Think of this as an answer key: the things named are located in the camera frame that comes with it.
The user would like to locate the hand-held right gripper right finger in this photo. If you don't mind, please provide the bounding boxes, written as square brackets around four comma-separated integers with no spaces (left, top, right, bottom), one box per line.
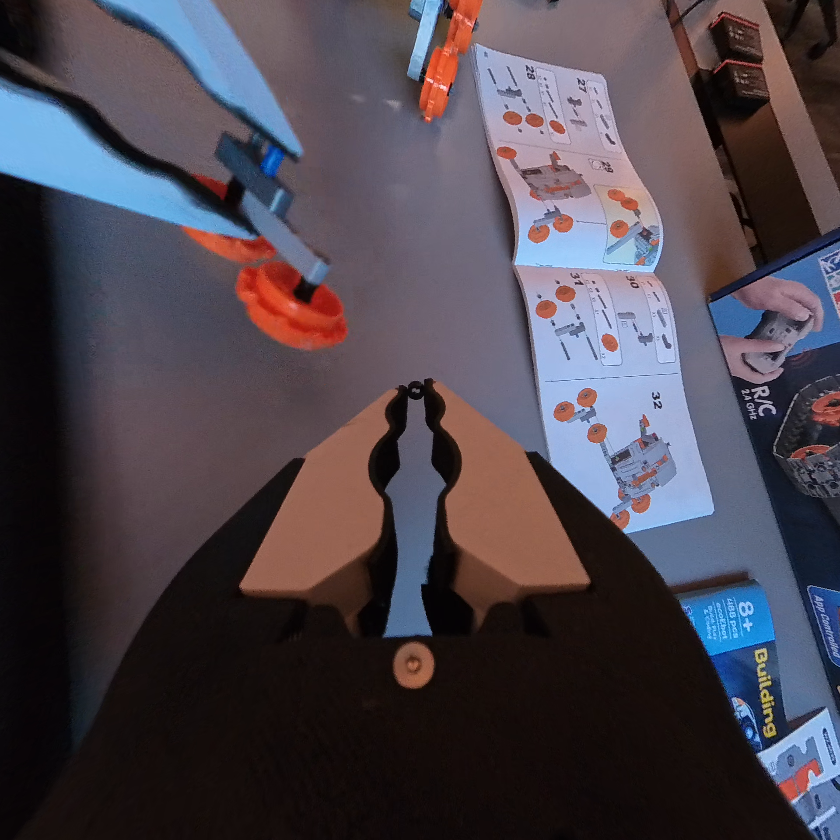
[420,378,592,637]

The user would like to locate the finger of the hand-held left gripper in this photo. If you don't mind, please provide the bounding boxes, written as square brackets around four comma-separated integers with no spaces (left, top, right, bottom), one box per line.
[0,47,260,240]
[95,0,306,160]

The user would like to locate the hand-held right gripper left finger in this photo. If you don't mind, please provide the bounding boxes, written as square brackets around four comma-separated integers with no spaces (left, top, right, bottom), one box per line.
[238,384,414,637]

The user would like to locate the grey beam orange wheel assembly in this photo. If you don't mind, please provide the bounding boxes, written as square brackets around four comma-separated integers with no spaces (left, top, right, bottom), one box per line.
[180,131,349,352]

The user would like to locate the grey desk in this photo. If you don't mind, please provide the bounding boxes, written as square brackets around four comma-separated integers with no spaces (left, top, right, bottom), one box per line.
[39,0,840,742]

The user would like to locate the open instruction booklet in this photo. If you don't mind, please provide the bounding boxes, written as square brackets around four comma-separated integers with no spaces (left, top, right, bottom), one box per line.
[469,42,716,536]

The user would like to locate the grey orange block robot model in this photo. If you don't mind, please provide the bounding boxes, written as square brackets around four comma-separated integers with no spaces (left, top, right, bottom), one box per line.
[406,0,483,124]

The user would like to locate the blue robot kit box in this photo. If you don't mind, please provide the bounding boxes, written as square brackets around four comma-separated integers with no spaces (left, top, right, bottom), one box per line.
[705,226,840,710]

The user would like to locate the grey side table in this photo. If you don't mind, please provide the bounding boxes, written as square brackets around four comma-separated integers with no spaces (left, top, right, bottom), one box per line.
[663,0,831,263]

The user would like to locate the black battery pack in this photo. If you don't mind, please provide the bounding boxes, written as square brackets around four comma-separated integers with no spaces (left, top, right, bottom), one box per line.
[712,60,772,112]
[709,12,765,63]

